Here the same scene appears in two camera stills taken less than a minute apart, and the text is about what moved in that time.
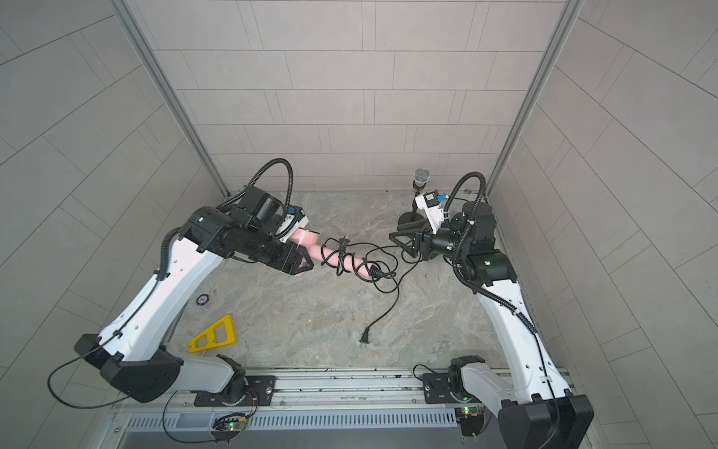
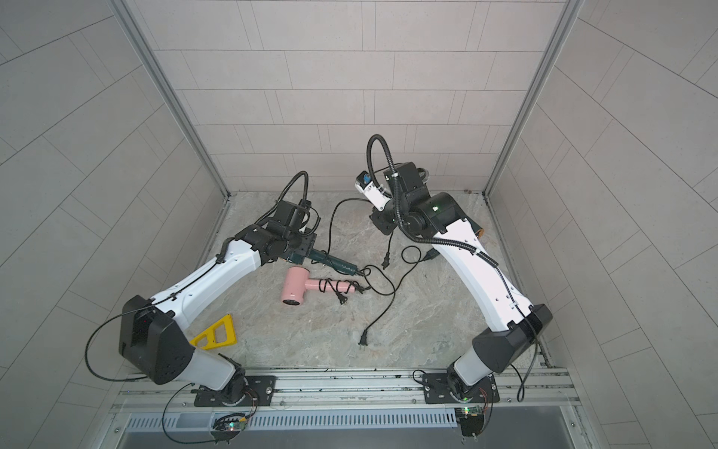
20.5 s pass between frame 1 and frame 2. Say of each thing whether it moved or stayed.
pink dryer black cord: moved
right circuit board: stayed
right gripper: moved
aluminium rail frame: stayed
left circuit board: stayed
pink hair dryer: moved
